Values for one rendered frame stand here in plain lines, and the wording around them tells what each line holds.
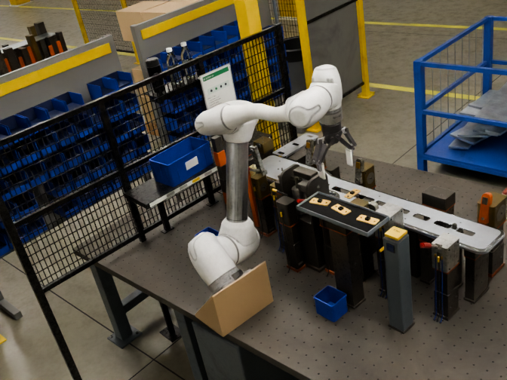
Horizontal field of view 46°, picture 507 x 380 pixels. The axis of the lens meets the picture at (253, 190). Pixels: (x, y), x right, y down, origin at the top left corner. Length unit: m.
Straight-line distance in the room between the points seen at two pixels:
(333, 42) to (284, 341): 4.01
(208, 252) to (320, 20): 3.64
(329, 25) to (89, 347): 3.71
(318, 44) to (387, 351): 3.91
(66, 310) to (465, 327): 2.73
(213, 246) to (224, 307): 0.28
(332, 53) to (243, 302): 3.85
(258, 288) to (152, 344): 1.29
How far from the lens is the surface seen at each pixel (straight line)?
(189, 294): 2.88
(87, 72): 4.49
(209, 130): 2.46
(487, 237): 2.50
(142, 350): 3.74
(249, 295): 2.60
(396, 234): 2.24
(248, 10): 3.57
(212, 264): 2.59
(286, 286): 2.79
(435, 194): 2.72
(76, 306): 4.30
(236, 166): 2.63
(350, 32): 6.26
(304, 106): 1.97
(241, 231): 2.70
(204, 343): 2.82
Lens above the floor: 2.44
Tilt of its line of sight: 29 degrees down
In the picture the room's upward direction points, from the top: 11 degrees counter-clockwise
